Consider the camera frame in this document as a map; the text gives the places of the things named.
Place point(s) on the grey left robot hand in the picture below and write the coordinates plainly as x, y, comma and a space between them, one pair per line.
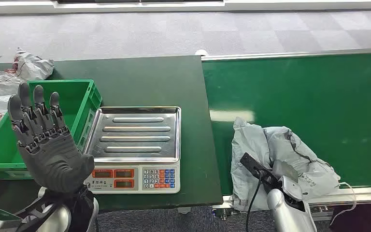
284, 169

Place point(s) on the grey express mailer package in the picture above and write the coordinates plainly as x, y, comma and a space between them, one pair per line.
300, 150

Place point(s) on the green conveyor belt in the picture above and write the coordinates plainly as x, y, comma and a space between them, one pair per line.
300, 89

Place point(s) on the white table foot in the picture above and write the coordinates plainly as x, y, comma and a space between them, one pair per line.
184, 210

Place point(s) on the white electronic scale body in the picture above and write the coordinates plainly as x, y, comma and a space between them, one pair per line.
160, 179

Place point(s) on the steel scale tray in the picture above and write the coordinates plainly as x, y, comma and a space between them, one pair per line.
134, 144

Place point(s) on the green plastic crate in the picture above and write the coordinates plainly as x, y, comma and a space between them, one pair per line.
76, 93

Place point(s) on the crumpled grey mailer bag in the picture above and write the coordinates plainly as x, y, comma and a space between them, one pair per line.
33, 67

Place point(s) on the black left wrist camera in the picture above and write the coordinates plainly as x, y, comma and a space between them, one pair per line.
252, 165

